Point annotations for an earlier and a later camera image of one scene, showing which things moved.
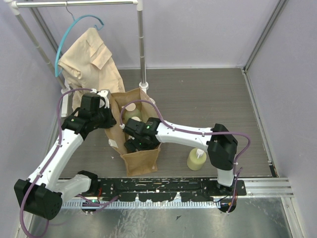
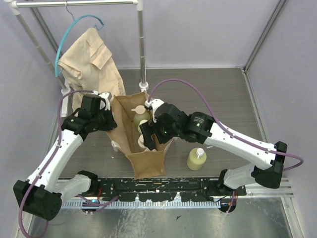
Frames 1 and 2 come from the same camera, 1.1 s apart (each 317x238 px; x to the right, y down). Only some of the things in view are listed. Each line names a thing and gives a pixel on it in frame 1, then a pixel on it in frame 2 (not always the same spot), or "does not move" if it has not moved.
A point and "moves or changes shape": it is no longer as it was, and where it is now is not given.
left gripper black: x=107 y=119 does not move
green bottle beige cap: x=136 y=118 moves or changes shape
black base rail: x=162 y=189 does not move
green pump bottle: x=130 y=111 to x=141 y=113
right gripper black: x=132 y=144 to x=149 y=128
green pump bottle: x=196 y=159 does not move
